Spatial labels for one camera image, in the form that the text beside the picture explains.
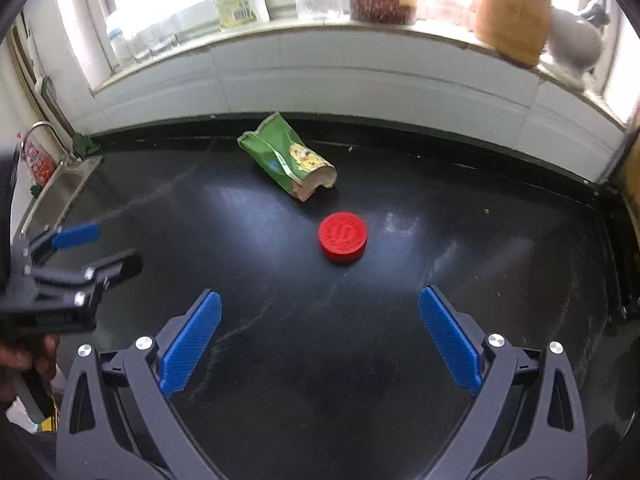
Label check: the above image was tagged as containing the brown paper bag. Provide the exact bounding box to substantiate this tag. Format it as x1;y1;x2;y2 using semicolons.
475;0;551;68

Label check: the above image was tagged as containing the chrome faucet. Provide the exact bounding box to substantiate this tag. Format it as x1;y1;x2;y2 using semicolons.
20;120;72;166

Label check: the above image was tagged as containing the green snack bag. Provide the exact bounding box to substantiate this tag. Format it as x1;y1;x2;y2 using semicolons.
238;112;337;202

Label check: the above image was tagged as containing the green scouring pad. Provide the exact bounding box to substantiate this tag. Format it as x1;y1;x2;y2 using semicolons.
73;132;102;159

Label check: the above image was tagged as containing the person's left hand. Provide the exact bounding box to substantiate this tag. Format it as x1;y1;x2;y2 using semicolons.
0;335;60;405

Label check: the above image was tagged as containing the stainless steel sink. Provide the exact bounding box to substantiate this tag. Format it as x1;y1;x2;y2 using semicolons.
14;156;102;238

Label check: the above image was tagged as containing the red detergent bottle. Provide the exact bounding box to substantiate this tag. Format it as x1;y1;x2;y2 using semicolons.
20;134;56;188

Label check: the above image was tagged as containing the red round lid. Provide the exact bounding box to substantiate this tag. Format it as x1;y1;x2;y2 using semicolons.
318;211;368;263

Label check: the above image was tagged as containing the grey kettle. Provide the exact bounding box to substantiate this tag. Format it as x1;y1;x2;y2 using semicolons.
540;0;610;91

